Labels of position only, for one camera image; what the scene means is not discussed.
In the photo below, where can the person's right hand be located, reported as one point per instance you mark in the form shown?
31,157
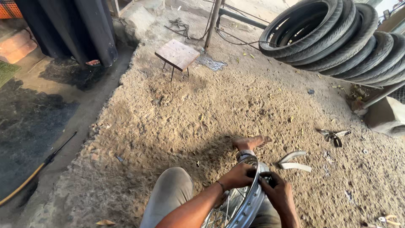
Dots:
278,190

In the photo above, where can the person's left hand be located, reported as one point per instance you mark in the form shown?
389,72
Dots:
234,177

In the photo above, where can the person's left fingers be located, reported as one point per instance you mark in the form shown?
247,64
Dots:
249,172

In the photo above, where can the person's right fingers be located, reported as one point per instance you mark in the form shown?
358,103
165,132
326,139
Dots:
266,181

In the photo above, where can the chrome spoked wheel rim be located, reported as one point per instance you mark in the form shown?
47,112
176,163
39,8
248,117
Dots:
250,205

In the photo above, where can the person's bare foot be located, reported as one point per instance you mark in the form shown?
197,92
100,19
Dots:
250,142

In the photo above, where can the dark wrist band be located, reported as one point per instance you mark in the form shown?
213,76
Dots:
220,186

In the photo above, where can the curved white rubber strip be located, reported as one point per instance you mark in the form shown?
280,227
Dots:
292,155
296,166

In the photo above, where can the dark metal hand tool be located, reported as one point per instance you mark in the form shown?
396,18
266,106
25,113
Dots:
332,136

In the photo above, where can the person's grey trouser leg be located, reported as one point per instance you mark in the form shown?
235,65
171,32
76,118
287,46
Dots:
169,196

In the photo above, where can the grey concrete block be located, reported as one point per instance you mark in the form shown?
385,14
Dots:
384,117

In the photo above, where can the small wooden stool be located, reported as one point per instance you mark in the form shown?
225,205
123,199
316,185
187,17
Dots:
177,54

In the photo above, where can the dry brown leaf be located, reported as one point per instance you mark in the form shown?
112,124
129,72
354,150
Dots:
105,222

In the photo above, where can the dark metal pipe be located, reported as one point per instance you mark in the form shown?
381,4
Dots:
242,18

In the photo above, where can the upright metal pole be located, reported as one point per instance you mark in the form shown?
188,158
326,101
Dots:
212,22

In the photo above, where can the row of black tyres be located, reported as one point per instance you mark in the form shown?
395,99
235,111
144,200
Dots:
335,34

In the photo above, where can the green floor mat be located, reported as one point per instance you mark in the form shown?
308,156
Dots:
7,72

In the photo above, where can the reddish brick step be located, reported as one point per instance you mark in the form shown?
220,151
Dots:
15,46

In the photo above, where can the orange mesh crate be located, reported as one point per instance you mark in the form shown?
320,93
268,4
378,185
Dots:
9,9

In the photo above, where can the grey metal rack rail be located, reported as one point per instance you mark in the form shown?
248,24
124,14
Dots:
384,94

